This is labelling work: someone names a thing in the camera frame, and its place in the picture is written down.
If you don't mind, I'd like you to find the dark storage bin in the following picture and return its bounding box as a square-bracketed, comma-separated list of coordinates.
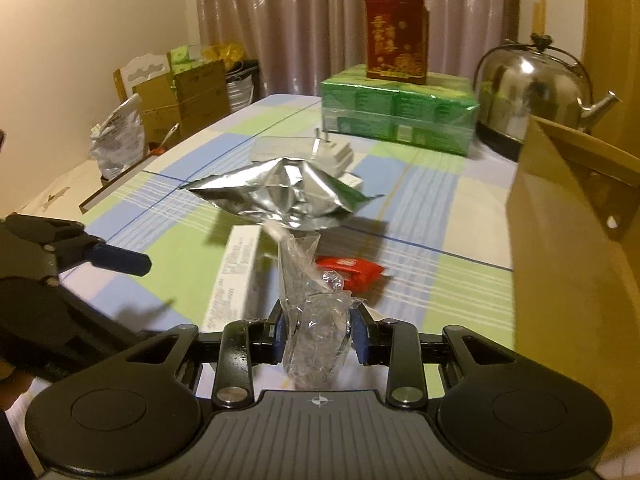
[225, 58, 262, 112]

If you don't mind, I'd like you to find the green tissue multipack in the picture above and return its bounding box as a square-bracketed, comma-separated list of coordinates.
[319, 64, 482, 157]

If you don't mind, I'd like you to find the wooden plank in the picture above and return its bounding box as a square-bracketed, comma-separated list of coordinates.
[531, 1, 547, 42]

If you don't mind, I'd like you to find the pinkish grey curtain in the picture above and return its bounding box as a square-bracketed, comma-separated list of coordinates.
[192, 0, 525, 107]

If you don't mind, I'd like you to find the clear plastic wrapper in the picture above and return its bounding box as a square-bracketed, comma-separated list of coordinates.
[277, 234, 367, 390]

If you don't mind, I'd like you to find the white printed plastic bag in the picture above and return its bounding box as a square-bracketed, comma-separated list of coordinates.
[89, 94, 147, 182]

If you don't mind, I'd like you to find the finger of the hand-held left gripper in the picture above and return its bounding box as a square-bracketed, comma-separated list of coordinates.
[4, 214, 152, 277]

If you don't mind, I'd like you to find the long white carton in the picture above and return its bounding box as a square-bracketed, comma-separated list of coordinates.
[202, 224, 262, 333]

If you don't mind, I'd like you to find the light green package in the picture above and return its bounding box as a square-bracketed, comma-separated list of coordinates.
[169, 44, 207, 73]

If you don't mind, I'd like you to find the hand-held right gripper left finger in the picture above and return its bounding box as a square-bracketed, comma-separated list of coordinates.
[125, 302, 288, 409]

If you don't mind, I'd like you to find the white power adapter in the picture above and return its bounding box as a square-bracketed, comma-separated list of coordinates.
[251, 128, 365, 192]

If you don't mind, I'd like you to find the red gold printed box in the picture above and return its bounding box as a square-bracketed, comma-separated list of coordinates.
[364, 0, 431, 86]

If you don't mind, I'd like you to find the stainless steel kettle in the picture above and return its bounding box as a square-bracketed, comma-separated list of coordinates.
[471, 32, 623, 162]

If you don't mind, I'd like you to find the yellow plastic bag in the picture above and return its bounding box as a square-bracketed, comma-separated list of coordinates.
[201, 43, 247, 65]

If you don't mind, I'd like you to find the red snack packet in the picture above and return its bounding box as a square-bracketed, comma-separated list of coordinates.
[314, 254, 387, 295]

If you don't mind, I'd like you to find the silver foil bag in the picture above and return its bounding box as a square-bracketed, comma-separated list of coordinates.
[179, 156, 387, 234]

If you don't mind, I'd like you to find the brown cardboard box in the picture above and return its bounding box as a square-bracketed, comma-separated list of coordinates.
[505, 114, 640, 366]
[112, 57, 232, 143]

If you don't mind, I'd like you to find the plaid tablecloth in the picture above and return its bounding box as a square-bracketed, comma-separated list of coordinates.
[0, 93, 521, 413]

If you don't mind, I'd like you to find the open brown cardboard box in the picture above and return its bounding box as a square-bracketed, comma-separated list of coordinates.
[112, 57, 232, 143]

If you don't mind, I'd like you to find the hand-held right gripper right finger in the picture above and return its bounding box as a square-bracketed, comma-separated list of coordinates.
[347, 304, 516, 407]

